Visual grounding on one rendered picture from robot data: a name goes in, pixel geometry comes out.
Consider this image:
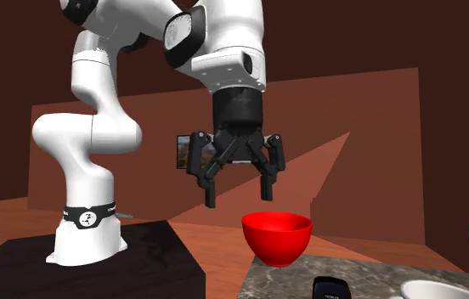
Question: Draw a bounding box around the dark robot stand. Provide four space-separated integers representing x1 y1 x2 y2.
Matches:
0 219 207 299

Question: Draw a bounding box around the red bowl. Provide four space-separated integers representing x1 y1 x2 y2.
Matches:
240 211 314 268

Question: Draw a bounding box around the framed landscape wall picture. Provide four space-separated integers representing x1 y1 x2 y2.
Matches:
176 134 217 171

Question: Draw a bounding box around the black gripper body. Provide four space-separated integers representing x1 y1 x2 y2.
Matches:
211 88 267 163

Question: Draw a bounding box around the black phone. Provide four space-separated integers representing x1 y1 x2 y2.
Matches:
311 275 353 299

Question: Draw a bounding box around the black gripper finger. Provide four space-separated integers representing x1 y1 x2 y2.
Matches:
247 133 286 202
186 130 240 209

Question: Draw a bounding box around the white bowl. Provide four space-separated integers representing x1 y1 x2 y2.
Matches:
399 279 469 299

